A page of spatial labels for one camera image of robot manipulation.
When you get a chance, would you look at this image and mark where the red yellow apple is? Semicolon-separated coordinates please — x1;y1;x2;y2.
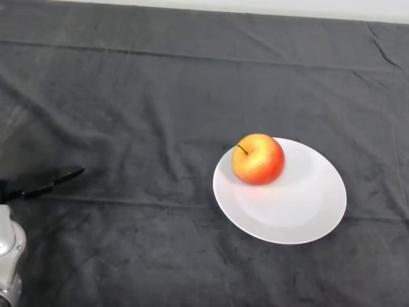
231;133;286;186

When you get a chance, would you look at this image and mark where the white round plate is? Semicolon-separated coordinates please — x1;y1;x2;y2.
212;137;348;246

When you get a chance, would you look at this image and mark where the dark grey cloth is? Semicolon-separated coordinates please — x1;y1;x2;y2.
0;0;409;307

